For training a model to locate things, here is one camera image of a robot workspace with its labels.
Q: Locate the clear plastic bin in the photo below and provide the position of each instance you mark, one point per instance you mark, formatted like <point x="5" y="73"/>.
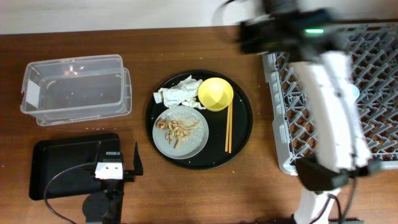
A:
<point x="71" y="90"/>

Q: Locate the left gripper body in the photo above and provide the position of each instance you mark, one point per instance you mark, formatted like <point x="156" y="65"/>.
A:
<point x="129" y="176"/>

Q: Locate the small bottle with white cap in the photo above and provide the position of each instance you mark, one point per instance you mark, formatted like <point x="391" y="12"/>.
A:
<point x="158" y="97"/>

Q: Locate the food scraps on plate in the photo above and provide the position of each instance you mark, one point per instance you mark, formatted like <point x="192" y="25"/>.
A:
<point x="176" y="131"/>

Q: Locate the white tissue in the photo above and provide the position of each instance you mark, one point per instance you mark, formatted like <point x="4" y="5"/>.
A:
<point x="183" y="94"/>

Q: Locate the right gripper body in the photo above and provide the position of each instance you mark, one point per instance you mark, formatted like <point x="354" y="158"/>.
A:
<point x="245" y="37"/>

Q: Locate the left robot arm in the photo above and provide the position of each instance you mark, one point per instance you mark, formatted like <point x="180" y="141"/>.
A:
<point x="105" y="206"/>

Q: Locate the yellow bowl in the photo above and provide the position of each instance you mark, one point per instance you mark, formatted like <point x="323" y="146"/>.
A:
<point x="215" y="94"/>

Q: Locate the grey plate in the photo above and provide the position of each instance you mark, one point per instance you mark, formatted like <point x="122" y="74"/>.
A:
<point x="188" y="148"/>

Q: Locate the black rectangular tray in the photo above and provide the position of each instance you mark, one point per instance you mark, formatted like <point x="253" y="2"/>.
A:
<point x="51" y="157"/>

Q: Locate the round black serving tray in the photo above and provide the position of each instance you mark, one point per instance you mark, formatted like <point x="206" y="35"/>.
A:
<point x="213" y="154"/>

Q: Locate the grey dishwasher rack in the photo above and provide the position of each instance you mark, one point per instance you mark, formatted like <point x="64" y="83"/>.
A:
<point x="373" y="48"/>

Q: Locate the blue cup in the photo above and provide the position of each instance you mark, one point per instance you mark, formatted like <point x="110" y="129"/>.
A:
<point x="355" y="91"/>

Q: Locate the left wooden chopstick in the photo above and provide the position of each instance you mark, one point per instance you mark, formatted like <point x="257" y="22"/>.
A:
<point x="227" y="129"/>

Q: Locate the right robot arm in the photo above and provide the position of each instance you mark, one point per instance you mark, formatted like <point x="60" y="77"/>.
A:
<point x="318" y="57"/>

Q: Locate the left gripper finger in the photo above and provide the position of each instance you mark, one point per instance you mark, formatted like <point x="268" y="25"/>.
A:
<point x="137" y="163"/>
<point x="98" y="147"/>

